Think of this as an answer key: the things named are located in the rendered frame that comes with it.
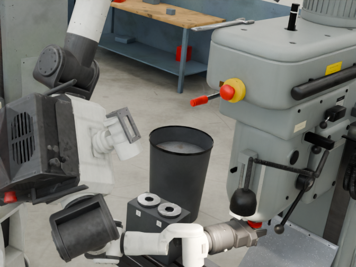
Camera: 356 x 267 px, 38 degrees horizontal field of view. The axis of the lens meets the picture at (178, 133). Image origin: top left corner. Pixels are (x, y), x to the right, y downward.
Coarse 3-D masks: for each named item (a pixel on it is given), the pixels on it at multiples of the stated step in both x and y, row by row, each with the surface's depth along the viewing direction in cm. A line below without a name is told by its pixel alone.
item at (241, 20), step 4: (236, 20) 139; (240, 20) 139; (244, 20) 142; (248, 20) 140; (252, 20) 141; (212, 24) 130; (216, 24) 131; (220, 24) 131; (224, 24) 132; (228, 24) 133; (232, 24) 135; (236, 24) 136; (192, 28) 125; (196, 28) 125; (200, 28) 125; (204, 28) 126; (208, 28) 127; (212, 28) 129; (216, 28) 130
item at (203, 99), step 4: (200, 96) 135; (204, 96) 136; (208, 96) 137; (212, 96) 138; (216, 96) 139; (192, 100) 133; (196, 100) 133; (200, 100) 134; (204, 100) 135; (208, 100) 137; (192, 104) 133; (196, 104) 133; (200, 104) 135
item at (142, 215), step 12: (132, 204) 195; (144, 204) 194; (156, 204) 195; (168, 204) 195; (132, 216) 197; (144, 216) 193; (156, 216) 189; (168, 216) 188; (180, 216) 191; (132, 228) 199; (144, 228) 195; (156, 228) 191; (168, 252) 190; (180, 252) 198; (168, 264) 193
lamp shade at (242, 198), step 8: (240, 192) 136; (248, 192) 136; (232, 200) 137; (240, 200) 135; (248, 200) 135; (256, 200) 138; (232, 208) 138; (240, 208) 136; (248, 208) 136; (248, 216) 137
